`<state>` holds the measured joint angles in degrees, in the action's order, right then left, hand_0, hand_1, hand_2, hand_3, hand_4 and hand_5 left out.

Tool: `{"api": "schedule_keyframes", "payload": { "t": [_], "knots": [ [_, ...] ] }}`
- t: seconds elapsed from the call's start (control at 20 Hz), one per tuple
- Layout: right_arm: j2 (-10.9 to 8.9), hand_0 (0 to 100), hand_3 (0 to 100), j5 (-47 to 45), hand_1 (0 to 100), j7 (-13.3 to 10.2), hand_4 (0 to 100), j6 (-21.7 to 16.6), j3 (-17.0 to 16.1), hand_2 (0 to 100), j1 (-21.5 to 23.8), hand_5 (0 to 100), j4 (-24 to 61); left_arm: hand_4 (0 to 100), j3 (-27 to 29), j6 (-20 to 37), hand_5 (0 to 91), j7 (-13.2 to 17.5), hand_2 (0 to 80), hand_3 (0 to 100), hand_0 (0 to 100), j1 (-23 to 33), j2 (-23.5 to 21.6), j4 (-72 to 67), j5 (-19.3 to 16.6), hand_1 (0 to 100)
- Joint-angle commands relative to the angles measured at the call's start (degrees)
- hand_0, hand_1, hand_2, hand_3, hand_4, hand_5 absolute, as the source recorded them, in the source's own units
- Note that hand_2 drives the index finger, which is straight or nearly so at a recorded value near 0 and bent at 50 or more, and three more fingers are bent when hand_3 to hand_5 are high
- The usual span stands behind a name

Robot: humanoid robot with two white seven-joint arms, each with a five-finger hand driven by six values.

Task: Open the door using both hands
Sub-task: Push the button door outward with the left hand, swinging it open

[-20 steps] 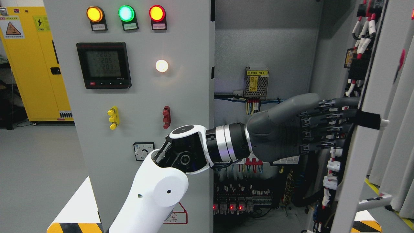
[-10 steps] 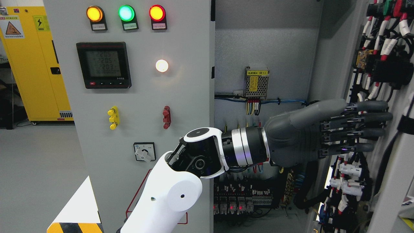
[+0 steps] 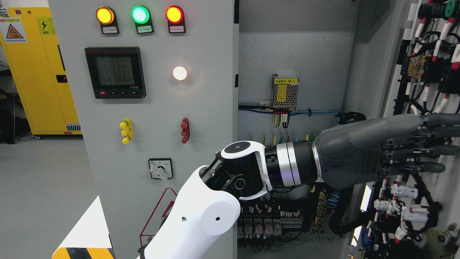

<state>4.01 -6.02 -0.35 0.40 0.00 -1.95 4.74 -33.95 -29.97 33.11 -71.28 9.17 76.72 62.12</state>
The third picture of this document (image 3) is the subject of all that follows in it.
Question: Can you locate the red terminal post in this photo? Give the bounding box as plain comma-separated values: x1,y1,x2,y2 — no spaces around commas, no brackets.
180,118,190,144

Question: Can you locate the black digital power meter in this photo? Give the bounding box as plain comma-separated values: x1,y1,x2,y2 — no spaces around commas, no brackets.
85,46,146,99

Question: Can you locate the yellow terminal post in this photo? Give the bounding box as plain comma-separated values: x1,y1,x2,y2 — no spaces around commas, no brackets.
119,118,133,145

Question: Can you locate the grey cabinet door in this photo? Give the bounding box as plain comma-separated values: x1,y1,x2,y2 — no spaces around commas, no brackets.
48,0,239,259
343,0,459,259

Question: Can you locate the red electric danger sticker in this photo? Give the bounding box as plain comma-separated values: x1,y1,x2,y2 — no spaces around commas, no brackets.
139,187,177,246

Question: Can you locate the yellow safety cabinet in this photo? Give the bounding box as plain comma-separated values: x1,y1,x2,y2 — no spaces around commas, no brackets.
1,7,82,137

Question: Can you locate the red indicator lamp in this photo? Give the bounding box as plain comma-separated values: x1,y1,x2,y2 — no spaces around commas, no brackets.
165,5,186,34

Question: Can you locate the grey robot hand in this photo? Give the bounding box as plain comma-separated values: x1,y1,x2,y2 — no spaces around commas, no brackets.
312,113,460,190

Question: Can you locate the amber indicator lamp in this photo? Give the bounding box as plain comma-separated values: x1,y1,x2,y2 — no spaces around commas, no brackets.
96,6,120,35

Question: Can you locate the metal mesh power supply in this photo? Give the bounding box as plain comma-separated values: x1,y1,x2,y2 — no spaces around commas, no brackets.
271,73,300,110

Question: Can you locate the white lit indicator lamp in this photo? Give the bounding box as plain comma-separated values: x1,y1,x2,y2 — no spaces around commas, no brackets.
172,66,188,81

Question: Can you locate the relay terminal row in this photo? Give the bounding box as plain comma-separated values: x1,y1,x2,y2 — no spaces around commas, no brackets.
236,198,312,241

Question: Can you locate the green indicator lamp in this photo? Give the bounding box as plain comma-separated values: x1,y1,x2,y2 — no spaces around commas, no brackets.
131,5,154,34

